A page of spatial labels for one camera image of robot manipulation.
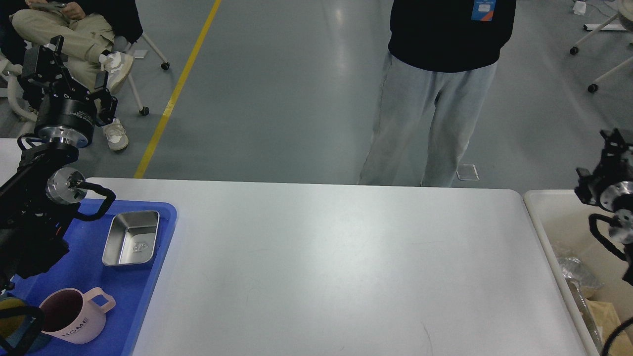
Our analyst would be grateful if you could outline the standing person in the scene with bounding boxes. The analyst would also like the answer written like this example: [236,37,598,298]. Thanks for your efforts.
[358,0,516,187]

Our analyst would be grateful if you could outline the clear floor plate right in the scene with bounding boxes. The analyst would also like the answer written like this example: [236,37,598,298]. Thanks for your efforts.
[456,164,481,181]

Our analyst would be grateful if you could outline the white plastic bin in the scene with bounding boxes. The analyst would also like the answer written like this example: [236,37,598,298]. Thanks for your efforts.
[524,190,633,356]

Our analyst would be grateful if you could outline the aluminium foil container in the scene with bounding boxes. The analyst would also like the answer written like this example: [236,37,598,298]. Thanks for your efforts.
[565,278,603,354]

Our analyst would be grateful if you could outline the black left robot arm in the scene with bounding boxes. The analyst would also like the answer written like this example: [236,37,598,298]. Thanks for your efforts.
[0,35,118,292]

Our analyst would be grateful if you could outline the stainless steel rectangular tray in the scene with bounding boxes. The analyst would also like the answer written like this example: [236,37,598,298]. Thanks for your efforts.
[102,210,160,269]

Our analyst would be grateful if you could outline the blue plastic tray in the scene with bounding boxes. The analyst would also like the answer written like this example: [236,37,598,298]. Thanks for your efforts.
[11,200,177,356]

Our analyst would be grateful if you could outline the dark teal cup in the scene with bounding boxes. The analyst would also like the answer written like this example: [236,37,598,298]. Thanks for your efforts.
[0,294,50,356]

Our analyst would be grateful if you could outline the white side table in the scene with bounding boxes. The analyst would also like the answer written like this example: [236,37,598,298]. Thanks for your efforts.
[0,138,22,185]

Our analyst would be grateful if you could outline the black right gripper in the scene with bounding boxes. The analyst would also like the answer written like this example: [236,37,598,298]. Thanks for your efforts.
[574,128,633,212]

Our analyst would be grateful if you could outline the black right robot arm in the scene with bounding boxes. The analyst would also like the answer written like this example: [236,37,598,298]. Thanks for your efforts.
[574,128,633,285]

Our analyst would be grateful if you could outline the white office chair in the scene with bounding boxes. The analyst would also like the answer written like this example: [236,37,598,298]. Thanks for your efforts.
[0,34,171,122]

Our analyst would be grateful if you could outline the brown paper in bin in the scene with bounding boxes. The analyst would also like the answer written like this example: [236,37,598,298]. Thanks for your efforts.
[587,300,633,356]

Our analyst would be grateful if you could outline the crumpled plastic bag in bin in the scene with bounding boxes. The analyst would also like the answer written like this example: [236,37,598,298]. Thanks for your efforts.
[556,257,604,295]

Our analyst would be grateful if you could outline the white chair base right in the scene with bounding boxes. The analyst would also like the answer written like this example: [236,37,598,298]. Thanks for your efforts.
[569,0,633,94]

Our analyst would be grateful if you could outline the pink mug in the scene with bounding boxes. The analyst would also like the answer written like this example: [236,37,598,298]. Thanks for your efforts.
[39,288,117,345]

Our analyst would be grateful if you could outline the seated person khaki trousers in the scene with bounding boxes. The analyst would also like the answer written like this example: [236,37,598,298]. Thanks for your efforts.
[9,0,143,94]

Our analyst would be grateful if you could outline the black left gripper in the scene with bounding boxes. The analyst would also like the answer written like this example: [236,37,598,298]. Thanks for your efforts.
[18,36,118,148]

